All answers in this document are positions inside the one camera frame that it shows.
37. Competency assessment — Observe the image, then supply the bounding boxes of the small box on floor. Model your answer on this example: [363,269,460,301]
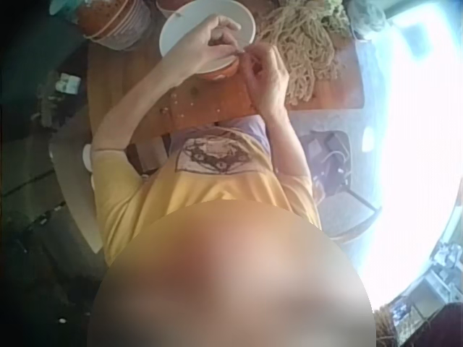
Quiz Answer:
[54,72,82,95]

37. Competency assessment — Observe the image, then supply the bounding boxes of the white plate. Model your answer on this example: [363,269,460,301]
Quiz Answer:
[159,0,257,72]

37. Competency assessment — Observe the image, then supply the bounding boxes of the person's right hand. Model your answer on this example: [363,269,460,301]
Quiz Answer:
[237,45,291,117]

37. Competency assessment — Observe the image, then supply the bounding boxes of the teal container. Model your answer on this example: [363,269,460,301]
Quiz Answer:
[48,0,88,15]

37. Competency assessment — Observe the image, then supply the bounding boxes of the crate with cables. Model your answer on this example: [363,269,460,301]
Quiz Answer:
[299,128,383,244]

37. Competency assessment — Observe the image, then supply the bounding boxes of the person's legs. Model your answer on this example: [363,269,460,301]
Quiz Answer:
[169,114,271,155]

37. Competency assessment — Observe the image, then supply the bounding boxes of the person's left hand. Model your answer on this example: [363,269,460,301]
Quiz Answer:
[166,14,244,74]

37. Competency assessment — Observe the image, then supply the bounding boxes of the orange bowl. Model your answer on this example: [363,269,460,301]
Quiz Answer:
[197,59,240,81]

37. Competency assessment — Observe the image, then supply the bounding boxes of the scattered small white beads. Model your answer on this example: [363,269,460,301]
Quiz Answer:
[158,86,224,122]

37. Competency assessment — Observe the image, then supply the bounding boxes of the grey yarn ball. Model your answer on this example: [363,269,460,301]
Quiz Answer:
[349,0,390,39]

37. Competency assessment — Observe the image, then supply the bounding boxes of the cluttered shelf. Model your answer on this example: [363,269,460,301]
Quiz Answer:
[374,244,463,347]

